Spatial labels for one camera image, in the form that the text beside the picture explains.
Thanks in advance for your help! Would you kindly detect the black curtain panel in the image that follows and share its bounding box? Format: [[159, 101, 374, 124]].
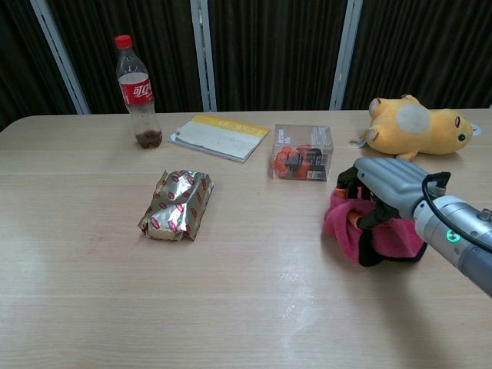
[[207, 0, 349, 112], [0, 0, 80, 132], [45, 0, 204, 115], [343, 0, 492, 111]]

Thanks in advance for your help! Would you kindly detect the yellow and white notebook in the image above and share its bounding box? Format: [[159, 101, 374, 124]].
[[166, 113, 271, 165]]

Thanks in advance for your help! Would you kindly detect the grey partition post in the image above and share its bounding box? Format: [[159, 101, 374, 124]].
[[329, 0, 365, 111], [190, 0, 218, 113], [29, 0, 92, 115]]

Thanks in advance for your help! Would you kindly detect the cola bottle with red cap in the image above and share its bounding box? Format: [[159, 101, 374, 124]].
[[115, 34, 163, 150]]

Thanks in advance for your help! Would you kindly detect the pink cloth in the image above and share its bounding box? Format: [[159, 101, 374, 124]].
[[322, 187, 427, 268]]

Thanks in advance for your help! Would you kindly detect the gold foil snack package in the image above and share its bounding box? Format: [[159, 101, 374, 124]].
[[137, 168, 215, 242]]

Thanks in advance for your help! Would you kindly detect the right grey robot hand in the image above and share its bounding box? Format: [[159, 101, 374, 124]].
[[334, 156, 430, 231]]

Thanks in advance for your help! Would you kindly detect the yellow plush toy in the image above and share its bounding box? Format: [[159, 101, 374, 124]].
[[348, 94, 484, 162]]

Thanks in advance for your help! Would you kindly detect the clear box with orange items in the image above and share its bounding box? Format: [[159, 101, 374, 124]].
[[271, 123, 334, 184]]

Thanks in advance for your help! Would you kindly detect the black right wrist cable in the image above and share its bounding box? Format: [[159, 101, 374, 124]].
[[421, 171, 492, 254]]

